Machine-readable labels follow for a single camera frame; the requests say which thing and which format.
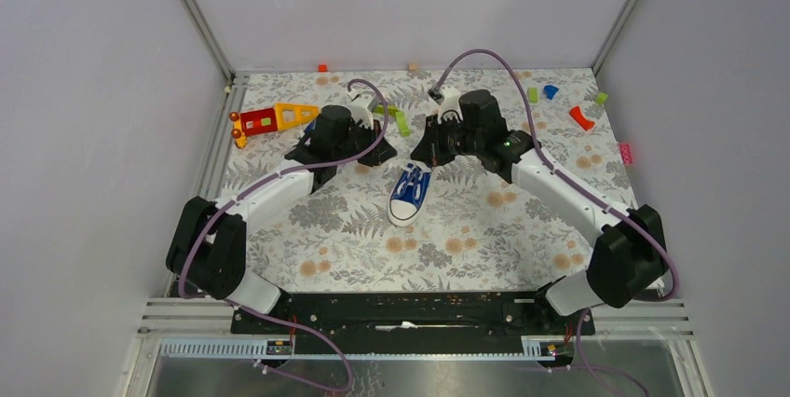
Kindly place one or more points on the grey slotted cable duct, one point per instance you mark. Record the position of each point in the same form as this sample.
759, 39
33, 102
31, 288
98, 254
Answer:
519, 348

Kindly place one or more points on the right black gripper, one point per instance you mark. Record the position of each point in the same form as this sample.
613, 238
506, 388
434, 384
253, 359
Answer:
429, 149

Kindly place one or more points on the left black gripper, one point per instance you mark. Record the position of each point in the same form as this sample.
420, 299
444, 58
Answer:
371, 134

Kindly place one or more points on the red yellow toy frame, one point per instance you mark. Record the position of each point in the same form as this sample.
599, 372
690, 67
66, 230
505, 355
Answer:
279, 117

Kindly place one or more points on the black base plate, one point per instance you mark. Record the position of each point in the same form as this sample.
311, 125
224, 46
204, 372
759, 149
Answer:
418, 316

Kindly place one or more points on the red arch block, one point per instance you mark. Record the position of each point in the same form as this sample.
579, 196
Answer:
578, 116

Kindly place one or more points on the floral table mat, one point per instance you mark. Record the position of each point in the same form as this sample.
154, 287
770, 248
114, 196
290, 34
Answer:
475, 232

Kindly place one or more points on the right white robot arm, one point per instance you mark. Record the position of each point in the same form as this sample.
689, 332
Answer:
627, 244

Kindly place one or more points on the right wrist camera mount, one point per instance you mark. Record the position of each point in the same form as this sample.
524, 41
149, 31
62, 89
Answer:
448, 100

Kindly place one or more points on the green block long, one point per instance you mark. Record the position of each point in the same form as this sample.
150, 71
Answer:
389, 110

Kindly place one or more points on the pink lego brick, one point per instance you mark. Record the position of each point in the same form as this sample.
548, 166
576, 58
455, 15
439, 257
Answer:
626, 154

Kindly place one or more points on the green block short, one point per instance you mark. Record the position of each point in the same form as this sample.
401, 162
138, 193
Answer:
402, 124

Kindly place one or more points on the blue sneaker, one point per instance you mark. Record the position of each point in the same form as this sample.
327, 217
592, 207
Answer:
409, 194
308, 130

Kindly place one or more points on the blue wedge block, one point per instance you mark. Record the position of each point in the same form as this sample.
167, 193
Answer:
550, 91

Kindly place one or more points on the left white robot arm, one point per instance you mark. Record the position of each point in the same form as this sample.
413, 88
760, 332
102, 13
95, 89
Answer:
209, 246

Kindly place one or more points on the green corner block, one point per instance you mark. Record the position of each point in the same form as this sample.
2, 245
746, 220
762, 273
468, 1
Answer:
601, 98

